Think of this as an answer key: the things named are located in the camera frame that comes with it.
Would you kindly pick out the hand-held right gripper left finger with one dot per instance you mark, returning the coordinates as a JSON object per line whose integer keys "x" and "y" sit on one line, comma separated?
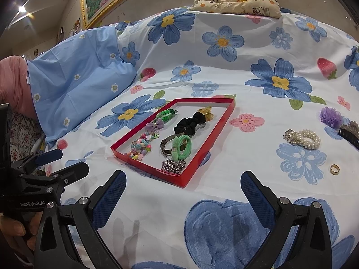
{"x": 108, "y": 199}

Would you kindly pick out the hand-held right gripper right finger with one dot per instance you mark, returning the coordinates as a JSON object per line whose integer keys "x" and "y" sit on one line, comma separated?
{"x": 256, "y": 196}

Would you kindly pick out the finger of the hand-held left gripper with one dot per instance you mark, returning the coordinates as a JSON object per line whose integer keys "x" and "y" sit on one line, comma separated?
{"x": 50, "y": 155}
{"x": 75, "y": 171}

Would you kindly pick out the red jewelry tray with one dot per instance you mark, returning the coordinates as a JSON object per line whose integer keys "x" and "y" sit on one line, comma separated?
{"x": 185, "y": 182}

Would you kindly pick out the dark metal bangle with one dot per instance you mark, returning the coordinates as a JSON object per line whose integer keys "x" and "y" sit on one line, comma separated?
{"x": 165, "y": 145}

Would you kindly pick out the person's left hand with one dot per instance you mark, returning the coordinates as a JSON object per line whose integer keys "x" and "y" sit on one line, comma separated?
{"x": 12, "y": 228}

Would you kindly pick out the small-flowered patterned cloth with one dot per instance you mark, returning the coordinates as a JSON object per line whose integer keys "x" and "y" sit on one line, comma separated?
{"x": 23, "y": 137}

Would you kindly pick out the pearl scrunchie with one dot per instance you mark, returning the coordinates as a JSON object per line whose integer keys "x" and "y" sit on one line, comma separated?
{"x": 307, "y": 140}

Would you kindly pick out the pink cloth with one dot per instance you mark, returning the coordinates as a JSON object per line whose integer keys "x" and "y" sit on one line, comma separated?
{"x": 14, "y": 81}

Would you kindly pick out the purple bow hair clip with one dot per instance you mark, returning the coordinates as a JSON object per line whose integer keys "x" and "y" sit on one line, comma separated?
{"x": 155, "y": 124}

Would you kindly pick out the blue flowered pillow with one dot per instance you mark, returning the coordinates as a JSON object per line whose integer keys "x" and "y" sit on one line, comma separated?
{"x": 81, "y": 70}

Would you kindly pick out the yellow hair claw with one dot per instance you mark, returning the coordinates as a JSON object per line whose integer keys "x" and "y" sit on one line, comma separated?
{"x": 206, "y": 110}

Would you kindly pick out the black scrunchie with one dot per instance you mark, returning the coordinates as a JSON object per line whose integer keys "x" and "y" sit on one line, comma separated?
{"x": 186, "y": 124}

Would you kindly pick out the green braided hair clip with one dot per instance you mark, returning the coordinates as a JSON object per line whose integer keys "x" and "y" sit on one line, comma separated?
{"x": 165, "y": 115}

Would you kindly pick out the purple flower hair piece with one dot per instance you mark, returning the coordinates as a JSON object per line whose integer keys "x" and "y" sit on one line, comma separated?
{"x": 331, "y": 116}

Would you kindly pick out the black hair claw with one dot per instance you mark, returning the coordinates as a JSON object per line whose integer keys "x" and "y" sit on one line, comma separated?
{"x": 350, "y": 133}

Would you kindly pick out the floral bed sheet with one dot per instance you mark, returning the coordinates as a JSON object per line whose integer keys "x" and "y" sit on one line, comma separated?
{"x": 224, "y": 75}

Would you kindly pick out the cream panda print cushion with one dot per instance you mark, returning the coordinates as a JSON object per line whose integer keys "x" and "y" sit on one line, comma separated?
{"x": 238, "y": 0}

